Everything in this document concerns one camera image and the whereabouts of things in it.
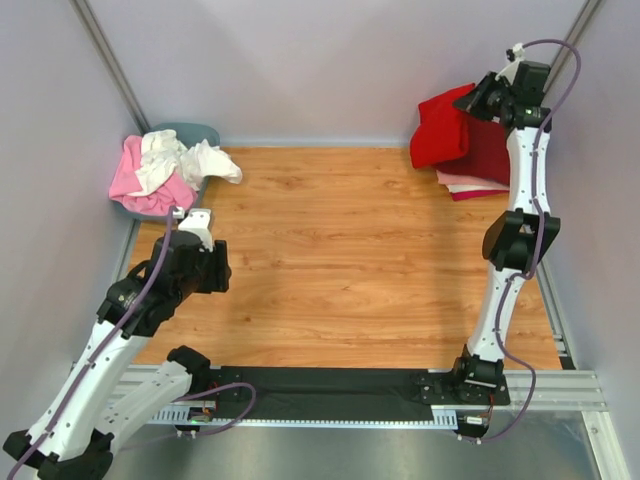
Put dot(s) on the perforated cable duct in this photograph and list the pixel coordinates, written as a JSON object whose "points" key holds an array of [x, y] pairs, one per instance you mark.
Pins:
{"points": [[193, 415]]}

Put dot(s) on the white crumpled t-shirt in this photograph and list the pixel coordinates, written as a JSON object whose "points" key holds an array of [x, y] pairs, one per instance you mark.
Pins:
{"points": [[192, 163]]}

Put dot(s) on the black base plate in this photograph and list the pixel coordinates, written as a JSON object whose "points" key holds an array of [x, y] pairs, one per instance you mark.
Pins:
{"points": [[387, 394]]}

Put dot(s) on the dark red folded t-shirt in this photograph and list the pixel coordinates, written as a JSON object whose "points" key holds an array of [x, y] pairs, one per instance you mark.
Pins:
{"points": [[487, 157]]}

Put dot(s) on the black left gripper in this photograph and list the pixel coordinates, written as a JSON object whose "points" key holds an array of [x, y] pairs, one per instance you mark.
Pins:
{"points": [[220, 271]]}

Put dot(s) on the grey laundry basket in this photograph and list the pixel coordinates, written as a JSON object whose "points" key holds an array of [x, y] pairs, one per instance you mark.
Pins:
{"points": [[189, 134]]}

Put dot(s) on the light pink folded t-shirt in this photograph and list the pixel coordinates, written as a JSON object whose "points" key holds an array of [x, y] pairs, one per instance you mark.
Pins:
{"points": [[483, 184]]}

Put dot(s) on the magenta folded t-shirt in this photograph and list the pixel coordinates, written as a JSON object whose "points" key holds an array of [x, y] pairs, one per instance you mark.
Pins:
{"points": [[467, 195]]}

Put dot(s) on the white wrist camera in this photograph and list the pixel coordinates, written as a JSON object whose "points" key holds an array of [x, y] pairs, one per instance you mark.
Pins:
{"points": [[515, 56], [197, 221]]}

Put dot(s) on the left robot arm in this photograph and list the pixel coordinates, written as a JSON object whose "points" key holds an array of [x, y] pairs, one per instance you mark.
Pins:
{"points": [[79, 434]]}

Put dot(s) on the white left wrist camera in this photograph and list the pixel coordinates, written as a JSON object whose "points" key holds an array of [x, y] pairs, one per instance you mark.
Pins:
{"points": [[197, 221]]}

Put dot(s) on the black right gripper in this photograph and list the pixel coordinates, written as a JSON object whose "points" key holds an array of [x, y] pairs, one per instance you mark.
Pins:
{"points": [[473, 101]]}

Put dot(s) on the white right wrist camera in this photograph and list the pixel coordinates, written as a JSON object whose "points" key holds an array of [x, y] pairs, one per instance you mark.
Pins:
{"points": [[515, 56]]}

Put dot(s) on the white folded t-shirt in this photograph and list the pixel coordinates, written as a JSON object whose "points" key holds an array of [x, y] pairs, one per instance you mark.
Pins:
{"points": [[463, 188]]}

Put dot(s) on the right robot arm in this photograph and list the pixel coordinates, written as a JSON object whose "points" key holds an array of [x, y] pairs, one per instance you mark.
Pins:
{"points": [[516, 242]]}

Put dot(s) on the pink crumpled t-shirt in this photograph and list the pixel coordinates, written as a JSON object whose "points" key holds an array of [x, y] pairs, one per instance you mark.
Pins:
{"points": [[149, 192]]}

